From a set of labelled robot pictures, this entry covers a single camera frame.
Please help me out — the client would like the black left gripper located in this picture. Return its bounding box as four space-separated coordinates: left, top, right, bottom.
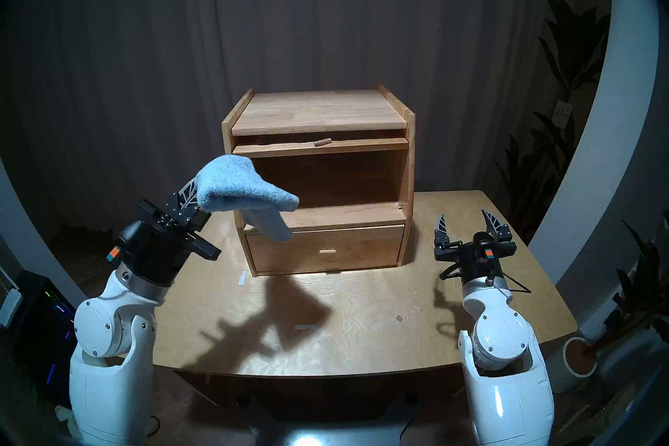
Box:
107 177 222 288

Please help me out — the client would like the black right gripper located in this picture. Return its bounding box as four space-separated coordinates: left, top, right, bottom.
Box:
434 209 518 286

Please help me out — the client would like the light blue towel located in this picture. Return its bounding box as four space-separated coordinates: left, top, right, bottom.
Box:
195 155 300 242

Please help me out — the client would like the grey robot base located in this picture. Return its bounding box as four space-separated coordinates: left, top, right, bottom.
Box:
235 393 419 446

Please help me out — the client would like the grey pleated curtain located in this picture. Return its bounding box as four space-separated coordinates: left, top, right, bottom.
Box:
5 0 612 242

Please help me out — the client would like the light wooden cabinet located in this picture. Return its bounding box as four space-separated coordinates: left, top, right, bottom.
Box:
221 85 417 277

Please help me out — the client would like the white round plant pot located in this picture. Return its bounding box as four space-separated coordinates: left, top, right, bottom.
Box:
544 337 597 393

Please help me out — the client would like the small dark leafy plant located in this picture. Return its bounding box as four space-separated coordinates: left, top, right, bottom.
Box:
591 212 669 357

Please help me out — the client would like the black computer case with lights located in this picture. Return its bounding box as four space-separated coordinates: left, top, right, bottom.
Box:
10 270 79 409

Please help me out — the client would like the tall dark leafy plant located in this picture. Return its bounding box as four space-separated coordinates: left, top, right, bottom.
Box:
494 0 612 242

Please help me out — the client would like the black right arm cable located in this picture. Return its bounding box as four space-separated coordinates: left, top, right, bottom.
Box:
442 262 532 294

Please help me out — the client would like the wooden drawer with notch handle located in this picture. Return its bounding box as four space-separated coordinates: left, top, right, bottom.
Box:
245 224 406 275

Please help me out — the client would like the white wall-mounted box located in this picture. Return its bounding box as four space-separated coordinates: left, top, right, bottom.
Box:
0 288 22 328

